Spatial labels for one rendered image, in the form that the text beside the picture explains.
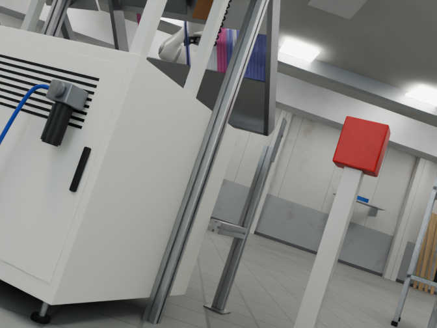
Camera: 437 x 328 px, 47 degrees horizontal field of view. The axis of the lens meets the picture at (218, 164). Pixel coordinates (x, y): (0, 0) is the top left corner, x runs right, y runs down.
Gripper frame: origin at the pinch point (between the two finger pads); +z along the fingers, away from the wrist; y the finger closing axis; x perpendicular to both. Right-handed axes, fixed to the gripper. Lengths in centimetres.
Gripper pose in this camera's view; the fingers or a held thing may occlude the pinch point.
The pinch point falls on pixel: (195, 43)
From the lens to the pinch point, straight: 207.4
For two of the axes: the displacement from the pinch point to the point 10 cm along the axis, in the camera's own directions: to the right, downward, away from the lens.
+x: -0.6, 8.9, 4.4
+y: 8.7, 2.6, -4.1
